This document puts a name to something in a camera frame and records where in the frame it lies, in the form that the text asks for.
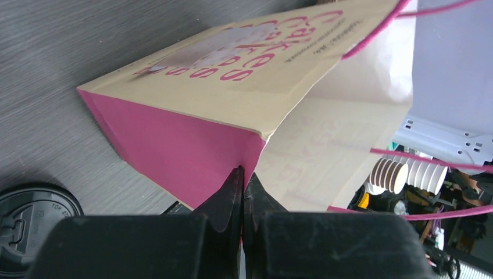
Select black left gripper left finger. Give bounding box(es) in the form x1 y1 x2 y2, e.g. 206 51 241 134
27 167 244 278

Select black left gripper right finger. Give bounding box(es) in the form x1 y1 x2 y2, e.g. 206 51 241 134
243 176 433 278

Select white ribbed spool background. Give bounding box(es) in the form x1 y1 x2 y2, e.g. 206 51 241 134
395 158 448 195

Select stack of black lids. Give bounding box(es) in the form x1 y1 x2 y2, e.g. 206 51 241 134
1 181 84 278

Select stack of brown discs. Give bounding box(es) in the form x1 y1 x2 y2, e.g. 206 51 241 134
364 158 409 195

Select paper gift bag pink handles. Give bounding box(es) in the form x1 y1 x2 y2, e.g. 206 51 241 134
76 0 493 222

